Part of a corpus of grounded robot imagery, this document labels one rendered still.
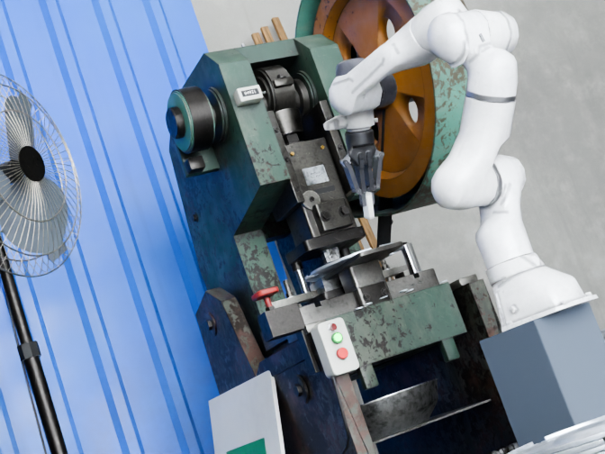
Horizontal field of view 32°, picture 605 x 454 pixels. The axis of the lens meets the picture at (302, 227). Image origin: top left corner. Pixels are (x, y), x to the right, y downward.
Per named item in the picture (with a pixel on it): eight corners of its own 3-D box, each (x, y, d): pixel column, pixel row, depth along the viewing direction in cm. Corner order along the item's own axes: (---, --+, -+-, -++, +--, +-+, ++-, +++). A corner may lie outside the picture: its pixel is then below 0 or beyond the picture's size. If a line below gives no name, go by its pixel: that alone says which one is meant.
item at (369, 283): (419, 286, 281) (402, 238, 284) (375, 299, 275) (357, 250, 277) (380, 307, 303) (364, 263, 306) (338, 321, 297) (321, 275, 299)
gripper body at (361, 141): (352, 132, 273) (356, 168, 274) (380, 127, 276) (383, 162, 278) (337, 131, 279) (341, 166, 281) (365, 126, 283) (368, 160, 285)
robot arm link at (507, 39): (446, -33, 232) (503, -32, 240) (404, 13, 246) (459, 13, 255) (476, 43, 226) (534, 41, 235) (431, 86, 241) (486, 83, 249)
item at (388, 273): (422, 276, 314) (410, 243, 316) (374, 290, 307) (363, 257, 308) (413, 281, 319) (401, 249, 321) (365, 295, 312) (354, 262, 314)
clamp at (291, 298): (324, 304, 299) (311, 271, 301) (271, 321, 292) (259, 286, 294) (316, 310, 304) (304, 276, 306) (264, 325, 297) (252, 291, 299)
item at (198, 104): (241, 143, 298) (217, 72, 302) (204, 151, 293) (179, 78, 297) (218, 171, 318) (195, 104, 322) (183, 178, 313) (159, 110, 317)
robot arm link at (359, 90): (437, 11, 252) (373, 77, 277) (377, 20, 241) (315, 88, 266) (457, 50, 249) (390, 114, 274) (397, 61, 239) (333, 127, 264)
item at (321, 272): (291, 289, 302) (290, 286, 302) (376, 265, 315) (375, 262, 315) (329, 262, 277) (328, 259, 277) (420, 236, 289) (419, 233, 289)
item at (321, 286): (371, 279, 305) (365, 264, 306) (326, 292, 298) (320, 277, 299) (358, 287, 313) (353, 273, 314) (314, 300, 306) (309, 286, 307)
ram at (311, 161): (364, 221, 301) (329, 126, 306) (318, 232, 294) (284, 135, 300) (340, 239, 316) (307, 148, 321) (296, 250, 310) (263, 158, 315)
